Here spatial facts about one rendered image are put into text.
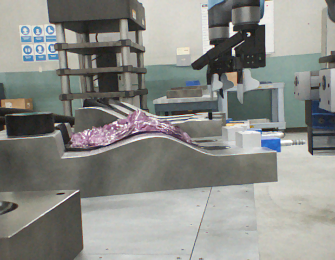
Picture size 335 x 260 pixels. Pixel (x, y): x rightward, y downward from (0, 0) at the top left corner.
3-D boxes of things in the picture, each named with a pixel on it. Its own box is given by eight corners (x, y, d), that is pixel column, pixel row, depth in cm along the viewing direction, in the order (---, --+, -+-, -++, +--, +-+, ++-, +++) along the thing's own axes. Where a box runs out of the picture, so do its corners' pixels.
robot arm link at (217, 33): (204, 28, 159) (216, 30, 166) (204, 41, 160) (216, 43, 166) (222, 26, 155) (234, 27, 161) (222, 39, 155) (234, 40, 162)
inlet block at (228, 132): (279, 145, 101) (278, 122, 101) (288, 149, 96) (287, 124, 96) (222, 150, 100) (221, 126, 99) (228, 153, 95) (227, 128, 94)
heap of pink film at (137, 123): (189, 138, 100) (188, 104, 99) (205, 149, 82) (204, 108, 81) (72, 147, 97) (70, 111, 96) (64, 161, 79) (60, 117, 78)
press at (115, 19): (156, 148, 667) (148, 7, 645) (140, 168, 515) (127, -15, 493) (96, 150, 677) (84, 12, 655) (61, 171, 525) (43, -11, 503)
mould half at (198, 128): (227, 141, 134) (224, 96, 133) (222, 155, 109) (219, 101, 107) (71, 145, 143) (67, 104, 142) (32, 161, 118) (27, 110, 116)
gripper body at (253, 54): (265, 69, 119) (265, 22, 118) (232, 71, 121) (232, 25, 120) (264, 69, 127) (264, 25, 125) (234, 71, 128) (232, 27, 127)
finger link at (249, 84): (260, 100, 118) (259, 66, 120) (237, 101, 119) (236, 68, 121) (260, 103, 121) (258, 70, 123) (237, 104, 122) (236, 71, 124)
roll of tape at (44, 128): (26, 130, 86) (24, 112, 86) (63, 129, 83) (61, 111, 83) (-5, 136, 78) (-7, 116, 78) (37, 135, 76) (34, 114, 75)
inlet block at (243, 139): (299, 153, 91) (299, 127, 90) (310, 157, 86) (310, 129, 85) (236, 157, 89) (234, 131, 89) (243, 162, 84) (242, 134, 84)
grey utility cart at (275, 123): (278, 134, 746) (276, 78, 735) (287, 138, 694) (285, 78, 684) (212, 138, 743) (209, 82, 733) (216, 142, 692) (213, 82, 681)
